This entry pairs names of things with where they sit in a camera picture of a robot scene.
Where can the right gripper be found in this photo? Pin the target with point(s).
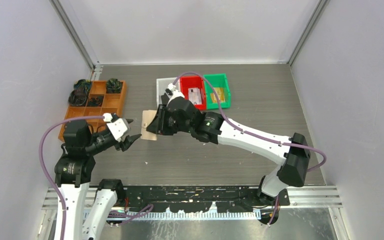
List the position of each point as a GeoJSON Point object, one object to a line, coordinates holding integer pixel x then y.
{"type": "Point", "coordinates": [158, 125]}

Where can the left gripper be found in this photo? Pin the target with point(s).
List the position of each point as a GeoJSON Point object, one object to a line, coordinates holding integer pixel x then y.
{"type": "Point", "coordinates": [125, 142]}

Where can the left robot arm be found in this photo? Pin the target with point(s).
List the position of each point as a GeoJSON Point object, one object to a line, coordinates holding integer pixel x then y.
{"type": "Point", "coordinates": [73, 173]}

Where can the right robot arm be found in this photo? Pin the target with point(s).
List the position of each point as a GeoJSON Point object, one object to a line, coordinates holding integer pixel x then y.
{"type": "Point", "coordinates": [290, 153]}

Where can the white card in red bin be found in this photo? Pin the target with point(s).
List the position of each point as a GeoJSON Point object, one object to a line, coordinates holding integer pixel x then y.
{"type": "Point", "coordinates": [195, 95]}

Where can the gold card in green bin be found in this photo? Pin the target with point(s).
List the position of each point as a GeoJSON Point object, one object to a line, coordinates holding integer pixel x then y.
{"type": "Point", "coordinates": [218, 93]}

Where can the orange wooden compartment tray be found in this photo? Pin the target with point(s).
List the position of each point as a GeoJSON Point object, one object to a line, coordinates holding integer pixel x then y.
{"type": "Point", "coordinates": [112, 102]}

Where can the white plastic bin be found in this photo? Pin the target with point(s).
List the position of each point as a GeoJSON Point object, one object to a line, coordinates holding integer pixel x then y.
{"type": "Point", "coordinates": [161, 85]}

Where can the dark fabric bundle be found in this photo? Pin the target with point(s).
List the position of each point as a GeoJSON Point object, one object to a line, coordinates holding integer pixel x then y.
{"type": "Point", "coordinates": [84, 85]}
{"type": "Point", "coordinates": [78, 98]}
{"type": "Point", "coordinates": [95, 100]}
{"type": "Point", "coordinates": [113, 86]}

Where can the red plastic bin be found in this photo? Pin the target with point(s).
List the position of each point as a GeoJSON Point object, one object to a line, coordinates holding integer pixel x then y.
{"type": "Point", "coordinates": [187, 82]}

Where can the green plastic bin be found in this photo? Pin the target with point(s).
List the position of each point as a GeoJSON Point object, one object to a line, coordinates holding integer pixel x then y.
{"type": "Point", "coordinates": [218, 80]}

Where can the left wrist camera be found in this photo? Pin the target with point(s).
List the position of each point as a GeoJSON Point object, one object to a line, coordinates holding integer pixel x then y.
{"type": "Point", "coordinates": [117, 126]}

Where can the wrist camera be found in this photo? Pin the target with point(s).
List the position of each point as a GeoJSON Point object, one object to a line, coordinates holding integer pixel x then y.
{"type": "Point", "coordinates": [117, 126]}
{"type": "Point", "coordinates": [173, 93]}

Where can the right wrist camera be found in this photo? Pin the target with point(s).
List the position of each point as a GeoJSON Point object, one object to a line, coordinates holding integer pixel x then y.
{"type": "Point", "coordinates": [173, 93]}

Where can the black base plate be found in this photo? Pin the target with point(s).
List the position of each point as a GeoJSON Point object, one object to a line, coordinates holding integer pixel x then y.
{"type": "Point", "coordinates": [196, 203]}

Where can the aluminium rail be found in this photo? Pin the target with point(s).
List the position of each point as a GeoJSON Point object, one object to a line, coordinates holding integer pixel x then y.
{"type": "Point", "coordinates": [313, 197]}

